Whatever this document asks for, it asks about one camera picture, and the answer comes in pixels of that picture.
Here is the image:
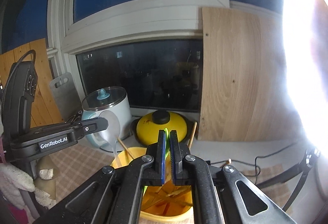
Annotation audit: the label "green plastic spoon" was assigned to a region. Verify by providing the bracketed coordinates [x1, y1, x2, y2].
[142, 127, 171, 194]

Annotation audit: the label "clear plastic spoon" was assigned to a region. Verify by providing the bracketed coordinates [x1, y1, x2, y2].
[99, 110, 121, 157]

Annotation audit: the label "left gloved hand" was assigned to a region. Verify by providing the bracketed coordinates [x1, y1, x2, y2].
[1, 156, 60, 210]

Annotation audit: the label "plaid tablecloth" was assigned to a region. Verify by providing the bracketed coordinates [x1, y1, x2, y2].
[50, 144, 290, 207]

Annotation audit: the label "pine wood plank board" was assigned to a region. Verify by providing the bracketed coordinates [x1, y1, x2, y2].
[1, 39, 63, 127]

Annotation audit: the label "ring light black cable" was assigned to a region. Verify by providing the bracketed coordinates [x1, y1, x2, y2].
[204, 140, 300, 179]

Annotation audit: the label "black kitchen scissors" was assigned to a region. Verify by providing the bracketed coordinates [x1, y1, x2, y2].
[66, 111, 83, 123]

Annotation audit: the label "yellow lidded black pot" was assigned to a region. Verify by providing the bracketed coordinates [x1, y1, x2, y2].
[130, 110, 193, 146]

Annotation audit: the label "yellow plastic bin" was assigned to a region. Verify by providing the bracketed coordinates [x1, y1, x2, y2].
[109, 146, 194, 223]

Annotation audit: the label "light oak panel board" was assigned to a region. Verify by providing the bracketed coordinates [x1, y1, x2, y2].
[198, 7, 304, 142]

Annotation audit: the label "grey cutting board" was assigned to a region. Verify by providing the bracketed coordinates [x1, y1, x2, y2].
[49, 73, 82, 121]

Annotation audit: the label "white ring light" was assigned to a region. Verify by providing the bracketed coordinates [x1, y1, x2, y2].
[282, 0, 327, 155]

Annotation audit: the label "white blue electric kettle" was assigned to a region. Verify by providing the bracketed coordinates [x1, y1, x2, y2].
[82, 86, 132, 140]

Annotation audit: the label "black tripod stand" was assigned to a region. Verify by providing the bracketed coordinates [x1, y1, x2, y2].
[256, 148, 321, 212]

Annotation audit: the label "pink sleeve forearm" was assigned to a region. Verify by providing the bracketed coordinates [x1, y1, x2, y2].
[1, 192, 29, 223]

